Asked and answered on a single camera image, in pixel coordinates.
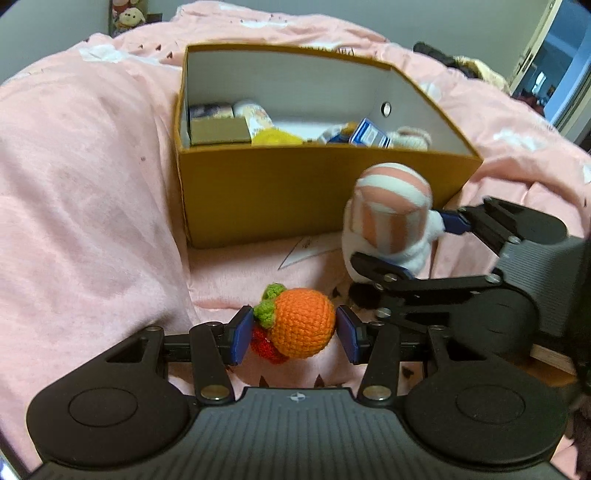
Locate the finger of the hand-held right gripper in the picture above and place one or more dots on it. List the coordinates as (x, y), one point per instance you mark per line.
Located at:
(455, 221)
(392, 266)

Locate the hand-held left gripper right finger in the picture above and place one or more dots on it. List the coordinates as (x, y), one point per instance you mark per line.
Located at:
(348, 334)

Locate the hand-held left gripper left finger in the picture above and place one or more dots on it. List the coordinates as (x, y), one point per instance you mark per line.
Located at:
(242, 334)

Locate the red crochet strawberry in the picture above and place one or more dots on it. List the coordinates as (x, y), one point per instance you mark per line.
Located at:
(265, 347)

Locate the orange crochet fruit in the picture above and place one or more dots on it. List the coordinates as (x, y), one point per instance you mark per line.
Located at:
(300, 323)

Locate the pink striped plush toy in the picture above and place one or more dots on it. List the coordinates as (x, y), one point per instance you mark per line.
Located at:
(392, 207)

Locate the yellow cardboard box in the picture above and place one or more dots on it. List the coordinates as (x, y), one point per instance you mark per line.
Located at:
(277, 194)

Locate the yellow crochet toy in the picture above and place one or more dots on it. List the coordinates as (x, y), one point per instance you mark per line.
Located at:
(277, 137)

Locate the gold box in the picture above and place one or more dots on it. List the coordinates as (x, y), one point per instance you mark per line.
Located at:
(219, 131)

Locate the cream printed canister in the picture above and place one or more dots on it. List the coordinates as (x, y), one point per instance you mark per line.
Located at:
(254, 115)

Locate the purple printed box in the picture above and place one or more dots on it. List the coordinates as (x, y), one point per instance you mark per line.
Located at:
(210, 110)

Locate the wooden strip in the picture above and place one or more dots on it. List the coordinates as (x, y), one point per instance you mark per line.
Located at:
(554, 359)

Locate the pale yellow cloth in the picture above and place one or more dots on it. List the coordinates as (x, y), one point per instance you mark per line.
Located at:
(480, 69)

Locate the dark clothes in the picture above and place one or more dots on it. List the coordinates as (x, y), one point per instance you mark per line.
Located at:
(434, 50)

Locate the pink printed blanket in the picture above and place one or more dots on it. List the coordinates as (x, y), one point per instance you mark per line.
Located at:
(92, 184)

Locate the beige bear plush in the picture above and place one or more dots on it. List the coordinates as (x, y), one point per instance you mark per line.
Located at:
(129, 18)

